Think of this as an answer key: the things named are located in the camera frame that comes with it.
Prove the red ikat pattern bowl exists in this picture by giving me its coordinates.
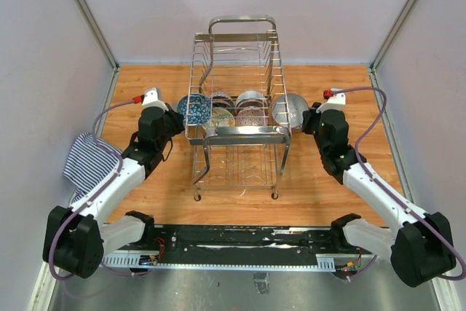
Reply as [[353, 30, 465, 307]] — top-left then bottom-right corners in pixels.
[[236, 106, 268, 127]]

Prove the black dotted hexagon bowl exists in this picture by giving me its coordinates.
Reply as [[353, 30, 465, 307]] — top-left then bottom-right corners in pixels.
[[272, 93, 309, 130]]

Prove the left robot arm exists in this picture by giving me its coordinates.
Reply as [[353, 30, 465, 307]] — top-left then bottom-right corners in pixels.
[[42, 105, 184, 281]]

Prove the yellow rim leaf bowl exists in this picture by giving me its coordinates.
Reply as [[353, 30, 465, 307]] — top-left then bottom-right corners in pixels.
[[202, 107, 236, 130]]

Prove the blue striped cloth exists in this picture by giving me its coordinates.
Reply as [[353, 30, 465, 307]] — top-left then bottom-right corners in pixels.
[[63, 132, 122, 204]]

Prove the red geometric pattern bowl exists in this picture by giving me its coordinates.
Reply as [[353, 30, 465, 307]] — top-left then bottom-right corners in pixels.
[[236, 98, 267, 109]]

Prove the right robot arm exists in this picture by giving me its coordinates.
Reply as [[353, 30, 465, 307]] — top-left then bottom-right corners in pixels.
[[302, 103, 459, 287]]

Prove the purple cable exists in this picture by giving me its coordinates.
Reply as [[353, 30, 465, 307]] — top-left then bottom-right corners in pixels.
[[47, 95, 154, 299], [323, 86, 466, 284]]

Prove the grey slotted cable duct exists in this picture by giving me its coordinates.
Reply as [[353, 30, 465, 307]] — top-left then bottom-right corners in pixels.
[[103, 250, 336, 272]]

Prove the aluminium frame rail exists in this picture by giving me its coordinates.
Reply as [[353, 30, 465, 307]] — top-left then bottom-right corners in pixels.
[[53, 0, 120, 71]]

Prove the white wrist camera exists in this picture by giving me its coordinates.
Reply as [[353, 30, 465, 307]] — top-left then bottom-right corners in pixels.
[[317, 88, 346, 113], [141, 87, 169, 111]]

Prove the brown diamond pattern bowl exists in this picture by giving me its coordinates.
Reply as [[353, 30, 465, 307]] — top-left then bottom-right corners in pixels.
[[210, 90, 232, 102]]

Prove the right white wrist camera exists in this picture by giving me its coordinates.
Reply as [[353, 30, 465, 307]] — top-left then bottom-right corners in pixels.
[[317, 88, 346, 113]]

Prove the black leaf coral bowl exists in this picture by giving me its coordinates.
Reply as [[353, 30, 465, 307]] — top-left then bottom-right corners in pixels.
[[212, 99, 234, 109]]

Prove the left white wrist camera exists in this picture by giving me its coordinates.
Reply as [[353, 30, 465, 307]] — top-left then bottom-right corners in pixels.
[[141, 87, 169, 111]]

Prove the silver wire dish rack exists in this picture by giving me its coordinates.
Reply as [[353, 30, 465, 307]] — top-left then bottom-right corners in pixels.
[[185, 15, 292, 201]]

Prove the blue triangle pattern bowl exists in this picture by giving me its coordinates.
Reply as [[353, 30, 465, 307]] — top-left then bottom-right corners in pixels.
[[176, 93, 211, 125]]

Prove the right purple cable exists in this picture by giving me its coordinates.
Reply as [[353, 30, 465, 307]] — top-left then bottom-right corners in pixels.
[[323, 86, 466, 284]]

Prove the plain white bowl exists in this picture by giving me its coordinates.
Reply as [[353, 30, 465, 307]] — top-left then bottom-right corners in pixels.
[[236, 90, 265, 105]]

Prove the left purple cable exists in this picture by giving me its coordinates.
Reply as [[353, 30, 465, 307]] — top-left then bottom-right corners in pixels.
[[47, 95, 154, 299]]

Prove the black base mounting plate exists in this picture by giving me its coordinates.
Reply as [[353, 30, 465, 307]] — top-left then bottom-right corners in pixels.
[[109, 224, 370, 269]]

